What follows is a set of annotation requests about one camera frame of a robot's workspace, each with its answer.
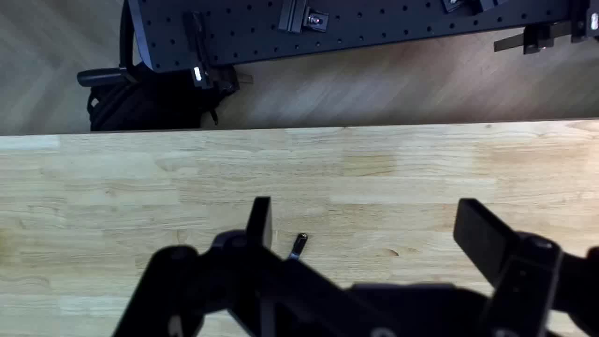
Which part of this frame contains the black angle bracket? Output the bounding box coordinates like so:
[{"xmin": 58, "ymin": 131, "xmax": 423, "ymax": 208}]
[{"xmin": 492, "ymin": 21, "xmax": 576, "ymax": 56}]

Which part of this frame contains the black bag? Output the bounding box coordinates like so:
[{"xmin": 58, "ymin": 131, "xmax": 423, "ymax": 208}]
[{"xmin": 77, "ymin": 62, "xmax": 239, "ymax": 133}]

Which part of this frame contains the black bar clamp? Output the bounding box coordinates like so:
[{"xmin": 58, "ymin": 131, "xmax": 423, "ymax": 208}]
[{"xmin": 180, "ymin": 9, "xmax": 215, "ymax": 92}]

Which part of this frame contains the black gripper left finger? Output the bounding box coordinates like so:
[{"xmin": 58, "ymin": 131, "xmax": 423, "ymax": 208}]
[{"xmin": 110, "ymin": 195, "xmax": 352, "ymax": 337}]

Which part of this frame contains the black clamp with silver label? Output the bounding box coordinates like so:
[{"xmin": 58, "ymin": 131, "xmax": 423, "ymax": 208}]
[{"xmin": 277, "ymin": 0, "xmax": 331, "ymax": 36}]

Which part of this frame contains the black perforated breadboard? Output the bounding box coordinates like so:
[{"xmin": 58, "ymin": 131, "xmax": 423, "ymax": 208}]
[{"xmin": 125, "ymin": 0, "xmax": 599, "ymax": 75}]

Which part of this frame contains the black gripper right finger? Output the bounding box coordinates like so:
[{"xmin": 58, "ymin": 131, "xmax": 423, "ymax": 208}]
[{"xmin": 451, "ymin": 197, "xmax": 599, "ymax": 337}]

